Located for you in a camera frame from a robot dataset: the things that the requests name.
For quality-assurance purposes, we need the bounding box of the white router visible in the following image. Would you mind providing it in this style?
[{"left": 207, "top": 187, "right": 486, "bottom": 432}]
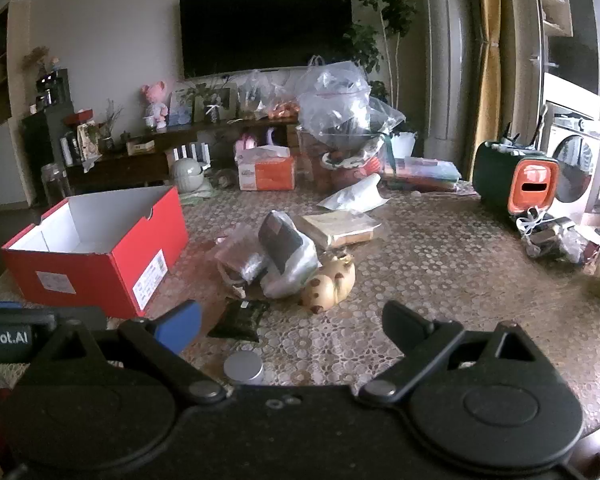
[{"left": 165, "top": 142, "right": 212, "bottom": 167}]

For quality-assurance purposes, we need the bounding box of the small cardboard box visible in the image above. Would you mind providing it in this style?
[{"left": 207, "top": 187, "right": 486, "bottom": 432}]
[{"left": 126, "top": 138, "right": 157, "bottom": 157}]

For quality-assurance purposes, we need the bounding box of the wooden television cabinet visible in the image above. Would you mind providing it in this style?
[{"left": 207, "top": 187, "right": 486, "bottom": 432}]
[{"left": 65, "top": 115, "right": 301, "bottom": 188}]

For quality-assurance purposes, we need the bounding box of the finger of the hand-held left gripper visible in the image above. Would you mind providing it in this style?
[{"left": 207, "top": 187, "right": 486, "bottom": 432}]
[{"left": 0, "top": 301, "right": 107, "bottom": 365}]

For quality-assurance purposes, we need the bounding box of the brown packet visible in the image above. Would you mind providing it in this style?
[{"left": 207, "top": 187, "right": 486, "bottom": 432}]
[{"left": 300, "top": 210, "right": 382, "bottom": 249}]

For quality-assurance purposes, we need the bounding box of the red shoe box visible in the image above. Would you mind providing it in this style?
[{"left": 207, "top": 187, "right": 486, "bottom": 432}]
[{"left": 1, "top": 185, "right": 190, "bottom": 319}]

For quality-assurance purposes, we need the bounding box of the pink doll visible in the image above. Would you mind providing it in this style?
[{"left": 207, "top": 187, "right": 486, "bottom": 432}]
[{"left": 141, "top": 80, "right": 172, "bottom": 129}]

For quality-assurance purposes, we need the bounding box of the grey green ribbed bowl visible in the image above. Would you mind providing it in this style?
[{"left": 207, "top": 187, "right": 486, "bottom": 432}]
[
  {"left": 176, "top": 177, "right": 213, "bottom": 194},
  {"left": 174, "top": 157, "right": 209, "bottom": 184}
]

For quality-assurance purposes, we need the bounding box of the black television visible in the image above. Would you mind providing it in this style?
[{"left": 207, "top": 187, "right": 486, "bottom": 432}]
[{"left": 179, "top": 0, "right": 354, "bottom": 81}]

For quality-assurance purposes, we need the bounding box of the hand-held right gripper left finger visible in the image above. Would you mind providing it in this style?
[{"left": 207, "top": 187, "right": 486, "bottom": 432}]
[{"left": 27, "top": 301, "right": 229, "bottom": 405}]

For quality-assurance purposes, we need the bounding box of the wooden photo frame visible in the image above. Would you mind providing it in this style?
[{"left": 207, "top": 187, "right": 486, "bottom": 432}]
[{"left": 195, "top": 82, "right": 239, "bottom": 122}]

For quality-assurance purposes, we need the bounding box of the large clear bag of oranges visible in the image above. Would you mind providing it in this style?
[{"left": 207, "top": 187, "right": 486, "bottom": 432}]
[{"left": 297, "top": 127, "right": 386, "bottom": 188}]

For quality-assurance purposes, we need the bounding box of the large clear plastic bag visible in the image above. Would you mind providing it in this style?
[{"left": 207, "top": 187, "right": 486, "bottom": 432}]
[{"left": 297, "top": 56, "right": 407, "bottom": 161}]

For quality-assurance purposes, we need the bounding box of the pink toy case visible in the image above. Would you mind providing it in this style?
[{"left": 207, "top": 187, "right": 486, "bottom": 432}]
[{"left": 234, "top": 132, "right": 261, "bottom": 155}]

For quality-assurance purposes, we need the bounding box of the potted plant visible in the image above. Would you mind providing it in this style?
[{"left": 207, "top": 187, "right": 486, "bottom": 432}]
[{"left": 349, "top": 0, "right": 417, "bottom": 108}]

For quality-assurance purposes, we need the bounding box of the yellow curtain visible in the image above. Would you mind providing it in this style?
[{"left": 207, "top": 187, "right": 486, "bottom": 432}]
[{"left": 474, "top": 0, "right": 507, "bottom": 147}]

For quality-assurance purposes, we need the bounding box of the grey packet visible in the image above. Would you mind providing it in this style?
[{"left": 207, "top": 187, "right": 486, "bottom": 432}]
[{"left": 257, "top": 210, "right": 323, "bottom": 301}]

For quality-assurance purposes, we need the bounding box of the blue picture frame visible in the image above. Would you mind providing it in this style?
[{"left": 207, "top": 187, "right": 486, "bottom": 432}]
[{"left": 170, "top": 87, "right": 196, "bottom": 124}]

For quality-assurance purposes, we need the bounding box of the green and orange bin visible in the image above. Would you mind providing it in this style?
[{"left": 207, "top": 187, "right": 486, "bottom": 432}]
[{"left": 472, "top": 140, "right": 560, "bottom": 222}]

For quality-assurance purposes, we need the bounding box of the floral paper bag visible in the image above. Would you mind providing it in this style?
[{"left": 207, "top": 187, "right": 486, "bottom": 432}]
[{"left": 77, "top": 122, "right": 104, "bottom": 162}]

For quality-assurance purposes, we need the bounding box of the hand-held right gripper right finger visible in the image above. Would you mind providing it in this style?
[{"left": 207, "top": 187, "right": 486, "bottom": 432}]
[{"left": 358, "top": 301, "right": 553, "bottom": 405}]

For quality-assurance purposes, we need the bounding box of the small clear bag of oranges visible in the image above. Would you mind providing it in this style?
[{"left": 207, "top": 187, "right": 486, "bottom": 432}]
[{"left": 239, "top": 70, "right": 302, "bottom": 122}]

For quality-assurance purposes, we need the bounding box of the black foil packet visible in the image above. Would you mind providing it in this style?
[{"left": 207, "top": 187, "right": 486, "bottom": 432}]
[{"left": 207, "top": 300, "right": 271, "bottom": 343}]

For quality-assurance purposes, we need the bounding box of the dried flower bunch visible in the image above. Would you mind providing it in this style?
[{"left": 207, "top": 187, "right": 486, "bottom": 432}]
[{"left": 25, "top": 46, "right": 62, "bottom": 79}]

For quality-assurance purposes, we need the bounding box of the clear bag of cables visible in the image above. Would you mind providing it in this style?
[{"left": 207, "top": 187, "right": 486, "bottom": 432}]
[{"left": 516, "top": 211, "right": 589, "bottom": 264}]

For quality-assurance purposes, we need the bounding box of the large glass jar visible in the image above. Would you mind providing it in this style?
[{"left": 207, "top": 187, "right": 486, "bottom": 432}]
[{"left": 40, "top": 162, "right": 73, "bottom": 206}]

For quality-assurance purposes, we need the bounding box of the orange tissue box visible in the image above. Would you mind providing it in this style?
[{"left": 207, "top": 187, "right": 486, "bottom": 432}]
[{"left": 236, "top": 145, "right": 297, "bottom": 192}]

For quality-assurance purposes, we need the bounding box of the white washing machine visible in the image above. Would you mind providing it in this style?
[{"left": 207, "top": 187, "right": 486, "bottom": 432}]
[{"left": 542, "top": 102, "right": 600, "bottom": 217}]

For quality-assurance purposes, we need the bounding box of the wooden wall shelf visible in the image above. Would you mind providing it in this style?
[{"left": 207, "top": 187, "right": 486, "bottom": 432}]
[{"left": 0, "top": 0, "right": 32, "bottom": 136}]

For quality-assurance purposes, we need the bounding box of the stack of colourful cloths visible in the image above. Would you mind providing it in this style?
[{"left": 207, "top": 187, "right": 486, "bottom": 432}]
[{"left": 382, "top": 157, "right": 464, "bottom": 194}]

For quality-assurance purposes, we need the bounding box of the white standing air conditioner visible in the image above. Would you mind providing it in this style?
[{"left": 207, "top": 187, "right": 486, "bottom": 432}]
[{"left": 421, "top": 0, "right": 482, "bottom": 162}]

